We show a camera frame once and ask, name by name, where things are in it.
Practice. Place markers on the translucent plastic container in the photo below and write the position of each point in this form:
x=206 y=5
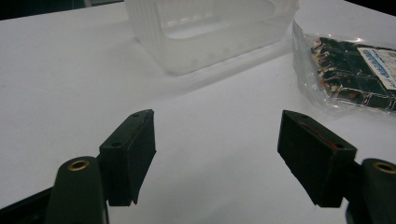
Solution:
x=202 y=34

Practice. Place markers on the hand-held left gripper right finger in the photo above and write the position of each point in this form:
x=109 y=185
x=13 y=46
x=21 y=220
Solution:
x=314 y=161

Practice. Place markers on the clear bag of dark snacks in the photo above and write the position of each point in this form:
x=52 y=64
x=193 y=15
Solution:
x=348 y=71

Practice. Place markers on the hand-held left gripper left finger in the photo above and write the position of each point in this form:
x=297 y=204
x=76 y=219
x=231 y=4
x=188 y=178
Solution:
x=127 y=158

